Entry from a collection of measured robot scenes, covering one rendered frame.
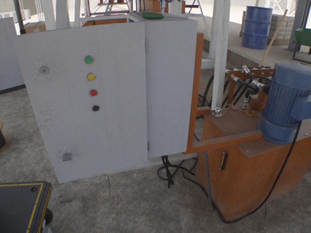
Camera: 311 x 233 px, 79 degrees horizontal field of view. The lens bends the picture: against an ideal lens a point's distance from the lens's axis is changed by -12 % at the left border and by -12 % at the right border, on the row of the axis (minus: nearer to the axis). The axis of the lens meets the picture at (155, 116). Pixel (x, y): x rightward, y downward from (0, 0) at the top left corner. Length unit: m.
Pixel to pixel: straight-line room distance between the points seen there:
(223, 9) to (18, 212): 1.69
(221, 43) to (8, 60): 3.31
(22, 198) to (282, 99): 1.59
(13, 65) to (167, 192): 3.17
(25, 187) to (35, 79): 0.93
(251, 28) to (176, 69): 4.28
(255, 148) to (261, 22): 3.99
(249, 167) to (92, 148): 0.84
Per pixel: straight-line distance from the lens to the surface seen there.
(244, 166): 1.23
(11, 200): 1.50
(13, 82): 4.03
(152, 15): 0.80
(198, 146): 1.09
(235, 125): 1.39
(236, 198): 1.43
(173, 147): 1.00
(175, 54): 0.80
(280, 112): 1.27
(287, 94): 1.23
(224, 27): 1.42
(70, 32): 0.69
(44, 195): 1.42
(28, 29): 6.53
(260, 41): 5.08
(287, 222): 1.79
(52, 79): 0.72
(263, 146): 1.27
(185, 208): 1.62
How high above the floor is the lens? 1.33
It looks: 31 degrees down
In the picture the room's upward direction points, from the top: straight up
